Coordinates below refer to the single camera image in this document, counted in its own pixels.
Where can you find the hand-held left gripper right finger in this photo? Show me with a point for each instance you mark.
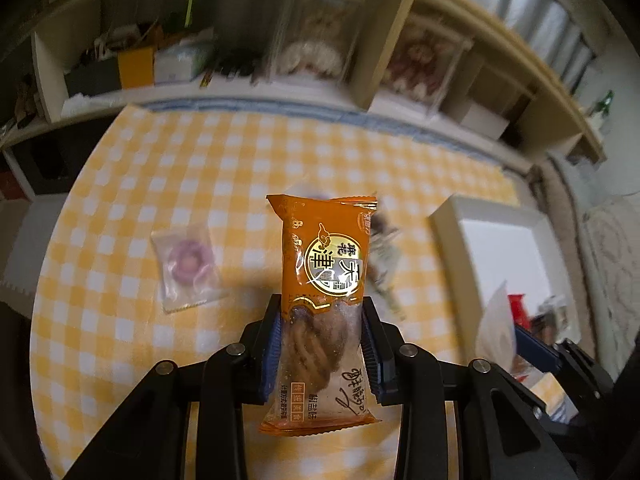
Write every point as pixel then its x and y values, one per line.
pixel 372 355

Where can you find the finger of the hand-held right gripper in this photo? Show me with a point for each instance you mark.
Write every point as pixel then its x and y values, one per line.
pixel 537 347

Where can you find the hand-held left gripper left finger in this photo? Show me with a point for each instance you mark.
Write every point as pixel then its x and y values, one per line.
pixel 270 350

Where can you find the red snack packet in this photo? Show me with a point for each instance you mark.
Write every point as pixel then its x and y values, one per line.
pixel 517 310

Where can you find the white shallow box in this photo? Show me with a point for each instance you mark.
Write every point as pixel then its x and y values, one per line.
pixel 500 240

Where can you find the orange snack packet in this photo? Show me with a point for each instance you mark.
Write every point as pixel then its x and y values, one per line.
pixel 320 240

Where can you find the silver clear snack packet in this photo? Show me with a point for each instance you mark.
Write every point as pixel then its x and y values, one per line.
pixel 387 260

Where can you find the white fluffy blanket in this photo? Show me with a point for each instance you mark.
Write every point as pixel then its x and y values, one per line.
pixel 615 260

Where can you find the clear packet with purple donut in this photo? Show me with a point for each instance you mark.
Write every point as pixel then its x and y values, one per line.
pixel 185 265

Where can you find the yellow checked tablecloth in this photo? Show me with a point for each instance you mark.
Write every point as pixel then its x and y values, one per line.
pixel 150 160

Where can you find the small white box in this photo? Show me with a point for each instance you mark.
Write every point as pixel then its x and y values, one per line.
pixel 482 120

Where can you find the green glass bottle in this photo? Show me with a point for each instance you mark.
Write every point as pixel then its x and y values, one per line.
pixel 602 105

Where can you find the red doll in clear case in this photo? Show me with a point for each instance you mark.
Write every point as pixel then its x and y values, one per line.
pixel 420 65

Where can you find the cream doll in clear case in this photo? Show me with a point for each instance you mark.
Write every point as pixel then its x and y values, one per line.
pixel 310 50

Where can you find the tissue box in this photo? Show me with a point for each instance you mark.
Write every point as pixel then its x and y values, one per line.
pixel 175 62

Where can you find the wooden shelf unit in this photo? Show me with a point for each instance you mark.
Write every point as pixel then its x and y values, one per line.
pixel 392 50

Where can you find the yellow cardboard box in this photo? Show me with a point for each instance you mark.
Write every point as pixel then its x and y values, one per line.
pixel 135 67

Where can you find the grey curtain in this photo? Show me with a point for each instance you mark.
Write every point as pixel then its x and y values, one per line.
pixel 525 0

